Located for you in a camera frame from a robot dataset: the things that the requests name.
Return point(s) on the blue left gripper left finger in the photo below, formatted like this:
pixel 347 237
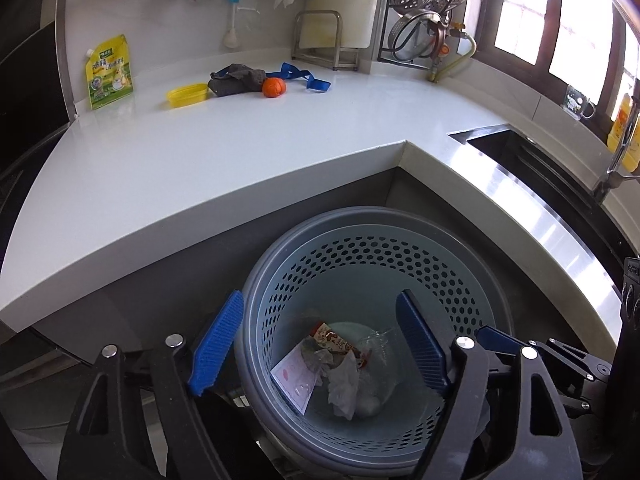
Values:
pixel 213 346

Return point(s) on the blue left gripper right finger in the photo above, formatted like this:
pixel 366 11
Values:
pixel 425 349

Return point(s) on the clear plastic blister package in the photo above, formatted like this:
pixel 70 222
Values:
pixel 296 379

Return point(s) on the orange peel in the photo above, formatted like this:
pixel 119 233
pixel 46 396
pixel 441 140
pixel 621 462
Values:
pixel 273 87

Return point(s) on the dark grey rag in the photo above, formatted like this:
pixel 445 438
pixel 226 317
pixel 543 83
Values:
pixel 236 79

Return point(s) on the white tissue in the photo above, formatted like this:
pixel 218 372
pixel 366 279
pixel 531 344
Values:
pixel 351 392

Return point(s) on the grey perforated trash bin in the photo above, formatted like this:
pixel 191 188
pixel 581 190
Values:
pixel 345 269

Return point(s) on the black kitchen sink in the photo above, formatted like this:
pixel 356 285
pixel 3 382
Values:
pixel 565 195

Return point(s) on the red snack wrapper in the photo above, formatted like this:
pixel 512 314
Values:
pixel 327 338

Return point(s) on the steel faucet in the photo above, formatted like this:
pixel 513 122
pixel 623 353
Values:
pixel 612 178

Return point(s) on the yellow bottle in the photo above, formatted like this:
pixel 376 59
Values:
pixel 631 158

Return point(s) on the glass mug on sill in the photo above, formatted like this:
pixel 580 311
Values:
pixel 577 105

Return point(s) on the yellow seasoning pouch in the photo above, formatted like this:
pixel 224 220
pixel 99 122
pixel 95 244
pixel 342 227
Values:
pixel 107 72

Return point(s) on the white bottle brush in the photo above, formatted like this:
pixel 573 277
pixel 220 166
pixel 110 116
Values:
pixel 231 41

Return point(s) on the steel cutting board rack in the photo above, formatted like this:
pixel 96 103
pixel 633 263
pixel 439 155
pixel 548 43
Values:
pixel 318 39

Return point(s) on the black lid rack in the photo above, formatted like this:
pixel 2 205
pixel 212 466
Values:
pixel 390 17

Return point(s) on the glass pot lid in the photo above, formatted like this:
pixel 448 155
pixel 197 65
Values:
pixel 420 33

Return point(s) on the white cutting board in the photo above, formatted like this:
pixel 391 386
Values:
pixel 345 0

